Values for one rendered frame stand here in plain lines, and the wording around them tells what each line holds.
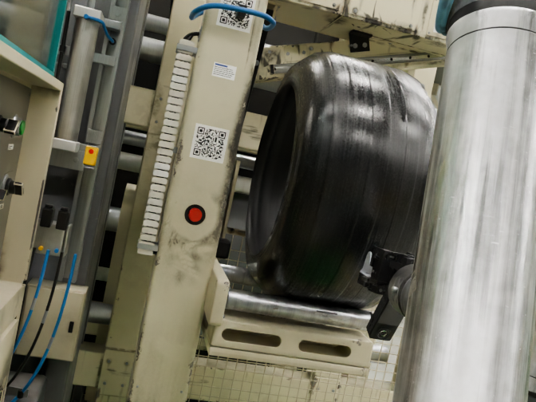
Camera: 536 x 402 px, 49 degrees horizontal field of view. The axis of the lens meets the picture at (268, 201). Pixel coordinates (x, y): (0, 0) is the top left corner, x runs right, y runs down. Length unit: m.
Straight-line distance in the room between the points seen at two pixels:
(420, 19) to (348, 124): 0.66
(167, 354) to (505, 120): 0.98
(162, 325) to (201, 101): 0.50
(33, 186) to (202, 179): 0.37
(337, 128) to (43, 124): 0.54
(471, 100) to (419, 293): 0.19
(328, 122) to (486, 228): 0.66
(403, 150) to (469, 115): 0.61
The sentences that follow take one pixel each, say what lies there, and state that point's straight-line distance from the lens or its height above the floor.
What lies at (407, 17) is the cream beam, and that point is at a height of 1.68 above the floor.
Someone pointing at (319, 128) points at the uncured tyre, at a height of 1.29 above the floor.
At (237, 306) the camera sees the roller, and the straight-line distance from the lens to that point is 1.27.
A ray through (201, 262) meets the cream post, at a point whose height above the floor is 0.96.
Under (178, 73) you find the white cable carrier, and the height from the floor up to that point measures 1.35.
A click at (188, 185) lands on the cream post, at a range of 1.29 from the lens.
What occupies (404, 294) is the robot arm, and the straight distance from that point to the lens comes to 0.94.
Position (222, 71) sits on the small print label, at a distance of 1.30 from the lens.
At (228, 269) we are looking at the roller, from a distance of 1.54.
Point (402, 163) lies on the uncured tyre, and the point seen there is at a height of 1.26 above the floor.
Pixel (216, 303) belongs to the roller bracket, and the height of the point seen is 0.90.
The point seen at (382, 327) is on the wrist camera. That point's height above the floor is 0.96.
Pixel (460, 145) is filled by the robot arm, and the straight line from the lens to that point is 0.57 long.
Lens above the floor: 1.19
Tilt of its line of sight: 3 degrees down
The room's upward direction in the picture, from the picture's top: 12 degrees clockwise
